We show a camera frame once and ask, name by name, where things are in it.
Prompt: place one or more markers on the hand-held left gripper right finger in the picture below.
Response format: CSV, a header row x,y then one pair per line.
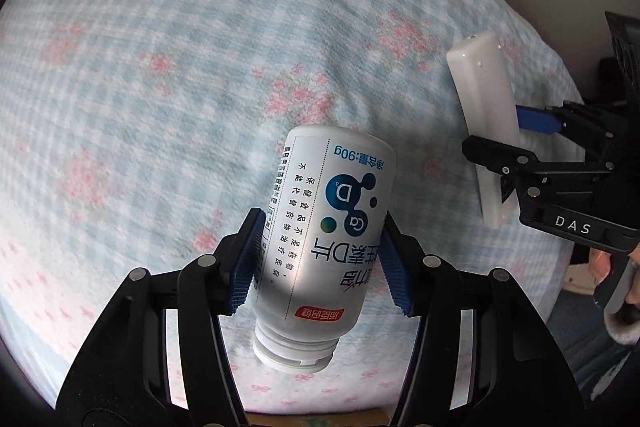
x,y
397,274

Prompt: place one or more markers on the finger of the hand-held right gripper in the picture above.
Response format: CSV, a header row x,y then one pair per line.
x,y
535,119
500,154

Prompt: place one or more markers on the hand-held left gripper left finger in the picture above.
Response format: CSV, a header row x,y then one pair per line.
x,y
245,262

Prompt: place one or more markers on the white remote control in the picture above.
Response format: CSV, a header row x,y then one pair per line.
x,y
482,87

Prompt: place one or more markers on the white pill bottle blue print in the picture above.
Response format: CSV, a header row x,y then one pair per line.
x,y
320,217

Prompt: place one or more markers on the person's right hand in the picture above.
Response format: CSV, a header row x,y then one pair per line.
x,y
600,267

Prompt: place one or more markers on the blue grey clothing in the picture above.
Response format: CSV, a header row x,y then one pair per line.
x,y
590,357

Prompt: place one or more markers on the blue checked floral bedsheet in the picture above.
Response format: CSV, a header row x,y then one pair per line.
x,y
150,107

